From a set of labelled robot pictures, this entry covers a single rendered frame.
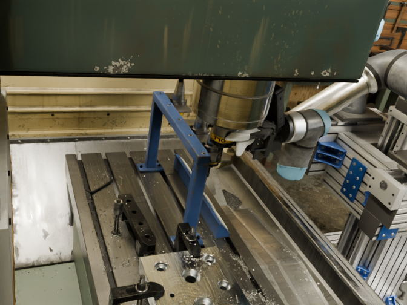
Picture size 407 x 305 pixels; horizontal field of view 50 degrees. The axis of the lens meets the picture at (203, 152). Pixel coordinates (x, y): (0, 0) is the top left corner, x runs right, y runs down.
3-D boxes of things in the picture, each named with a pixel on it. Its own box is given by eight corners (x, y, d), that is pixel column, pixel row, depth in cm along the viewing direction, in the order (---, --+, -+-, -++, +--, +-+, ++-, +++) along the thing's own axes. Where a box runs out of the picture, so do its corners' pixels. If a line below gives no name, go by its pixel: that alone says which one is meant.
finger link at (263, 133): (254, 143, 91) (275, 134, 98) (255, 137, 90) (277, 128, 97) (236, 134, 93) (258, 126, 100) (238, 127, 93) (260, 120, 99)
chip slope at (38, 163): (197, 176, 227) (205, 132, 215) (258, 272, 173) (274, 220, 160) (11, 189, 193) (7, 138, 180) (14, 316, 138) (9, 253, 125)
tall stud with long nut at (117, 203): (119, 229, 139) (122, 196, 133) (121, 235, 137) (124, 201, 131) (110, 230, 138) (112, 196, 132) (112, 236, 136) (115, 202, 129)
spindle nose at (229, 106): (175, 102, 92) (183, 46, 86) (233, 95, 101) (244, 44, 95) (220, 136, 81) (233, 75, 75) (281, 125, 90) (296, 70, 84)
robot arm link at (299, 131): (309, 118, 103) (285, 104, 109) (297, 120, 101) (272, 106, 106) (300, 146, 107) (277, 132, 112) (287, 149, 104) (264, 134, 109)
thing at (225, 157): (226, 153, 130) (227, 150, 130) (234, 162, 126) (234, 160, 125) (205, 154, 127) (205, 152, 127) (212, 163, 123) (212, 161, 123)
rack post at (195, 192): (198, 234, 143) (213, 157, 129) (203, 245, 139) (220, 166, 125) (169, 238, 139) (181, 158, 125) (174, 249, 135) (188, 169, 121)
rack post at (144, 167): (160, 164, 178) (169, 97, 163) (163, 171, 173) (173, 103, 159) (136, 165, 174) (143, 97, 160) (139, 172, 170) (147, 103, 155)
